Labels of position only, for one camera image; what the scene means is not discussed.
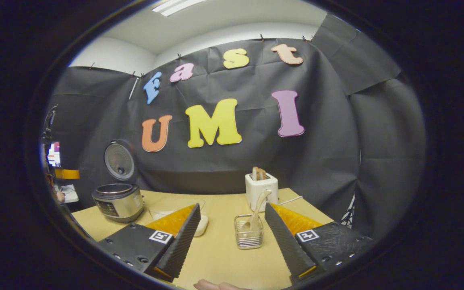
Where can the wooden spoon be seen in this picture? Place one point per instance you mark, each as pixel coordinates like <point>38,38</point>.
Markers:
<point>256,209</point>

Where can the black backdrop cloth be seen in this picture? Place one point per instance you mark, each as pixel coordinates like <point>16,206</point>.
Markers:
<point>256,161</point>

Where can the computer monitor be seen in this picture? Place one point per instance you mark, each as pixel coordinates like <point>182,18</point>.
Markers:
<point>54,154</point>

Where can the clear plastic rice container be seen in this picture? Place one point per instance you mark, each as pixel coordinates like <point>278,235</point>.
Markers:
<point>202,225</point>

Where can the white side table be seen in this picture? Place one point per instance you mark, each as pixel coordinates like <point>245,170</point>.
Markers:
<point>69,194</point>

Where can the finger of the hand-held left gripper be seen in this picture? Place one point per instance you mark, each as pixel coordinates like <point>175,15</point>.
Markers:
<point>67,174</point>

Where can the dark silver rice cooker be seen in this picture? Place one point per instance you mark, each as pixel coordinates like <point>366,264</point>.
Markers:
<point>119,201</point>

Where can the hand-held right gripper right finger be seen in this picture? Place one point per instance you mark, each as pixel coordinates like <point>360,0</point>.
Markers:
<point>286,245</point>

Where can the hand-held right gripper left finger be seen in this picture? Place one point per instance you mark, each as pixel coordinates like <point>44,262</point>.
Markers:
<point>177,245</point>

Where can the white toaster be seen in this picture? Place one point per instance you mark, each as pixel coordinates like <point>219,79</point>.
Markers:
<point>262,193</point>

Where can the brown bread slice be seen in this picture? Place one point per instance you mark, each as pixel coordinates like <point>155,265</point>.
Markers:
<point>259,173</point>

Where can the ceiling light panel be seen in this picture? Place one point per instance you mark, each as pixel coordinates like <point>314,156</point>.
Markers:
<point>177,6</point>

